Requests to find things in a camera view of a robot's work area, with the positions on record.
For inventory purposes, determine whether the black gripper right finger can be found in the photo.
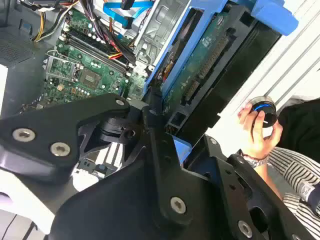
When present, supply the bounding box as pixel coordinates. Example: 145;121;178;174
203;136;320;240

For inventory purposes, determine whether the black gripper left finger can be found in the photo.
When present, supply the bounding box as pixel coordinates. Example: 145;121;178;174
0;87;194;227

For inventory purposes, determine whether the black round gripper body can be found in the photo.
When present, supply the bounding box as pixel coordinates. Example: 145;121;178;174
48;159;233;240

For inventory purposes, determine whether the round black blue-ring tool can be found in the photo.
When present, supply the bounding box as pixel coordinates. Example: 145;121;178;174
249;95;280;130

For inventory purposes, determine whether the hard disk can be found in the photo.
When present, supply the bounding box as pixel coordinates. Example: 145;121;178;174
143;0;300;166

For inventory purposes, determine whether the blue disk wire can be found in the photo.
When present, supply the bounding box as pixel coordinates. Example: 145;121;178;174
102;0;154;30

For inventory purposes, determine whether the person's bare hand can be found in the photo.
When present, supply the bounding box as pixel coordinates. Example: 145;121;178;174
237;102;285;161

